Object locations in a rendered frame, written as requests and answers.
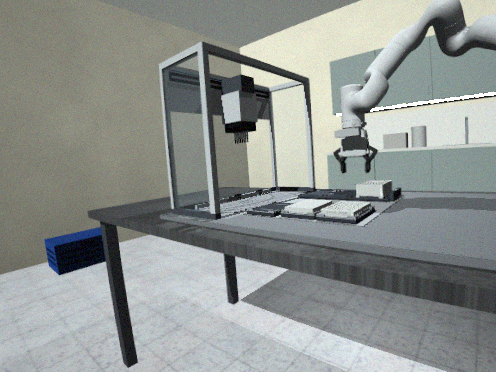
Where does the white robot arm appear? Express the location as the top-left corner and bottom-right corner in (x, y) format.
(334, 0), (496, 138)

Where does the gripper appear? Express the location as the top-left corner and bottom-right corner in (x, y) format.
(333, 128), (378, 173)

